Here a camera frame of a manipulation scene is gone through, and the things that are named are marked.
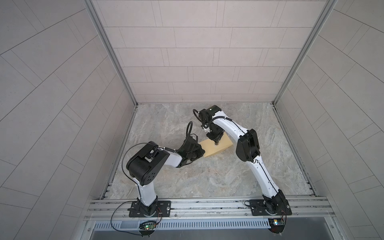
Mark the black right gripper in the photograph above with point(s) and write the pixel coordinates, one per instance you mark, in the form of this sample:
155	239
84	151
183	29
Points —
215	138

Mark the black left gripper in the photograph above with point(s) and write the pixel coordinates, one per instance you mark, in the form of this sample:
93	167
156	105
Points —
198	149

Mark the tan kraft envelope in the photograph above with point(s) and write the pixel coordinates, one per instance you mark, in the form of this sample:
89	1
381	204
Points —
211	148

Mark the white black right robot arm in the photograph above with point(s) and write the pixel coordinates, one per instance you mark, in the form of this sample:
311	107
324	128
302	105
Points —
215	122

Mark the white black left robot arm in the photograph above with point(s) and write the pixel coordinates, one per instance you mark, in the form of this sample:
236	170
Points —
144	166

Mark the left green circuit board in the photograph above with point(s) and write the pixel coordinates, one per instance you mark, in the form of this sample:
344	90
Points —
147	226

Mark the green circuit board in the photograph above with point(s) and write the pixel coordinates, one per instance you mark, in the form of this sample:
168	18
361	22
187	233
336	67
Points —
277	226
147	226

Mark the right green circuit board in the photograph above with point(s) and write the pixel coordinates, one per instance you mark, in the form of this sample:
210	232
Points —
277	226

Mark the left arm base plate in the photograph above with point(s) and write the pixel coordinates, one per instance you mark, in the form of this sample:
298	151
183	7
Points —
156	209

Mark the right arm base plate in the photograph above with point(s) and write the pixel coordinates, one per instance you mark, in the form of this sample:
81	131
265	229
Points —
269	208

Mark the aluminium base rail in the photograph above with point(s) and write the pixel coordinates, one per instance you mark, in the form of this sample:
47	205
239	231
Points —
209	208

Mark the right aluminium corner post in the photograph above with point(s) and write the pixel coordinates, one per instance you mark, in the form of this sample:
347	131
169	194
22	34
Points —
324	14

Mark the aluminium corner post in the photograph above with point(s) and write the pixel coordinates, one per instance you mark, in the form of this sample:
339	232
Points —
105	41
324	14

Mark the left aluminium corner post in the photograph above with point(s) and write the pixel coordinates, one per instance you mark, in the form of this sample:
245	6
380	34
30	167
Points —
105	41

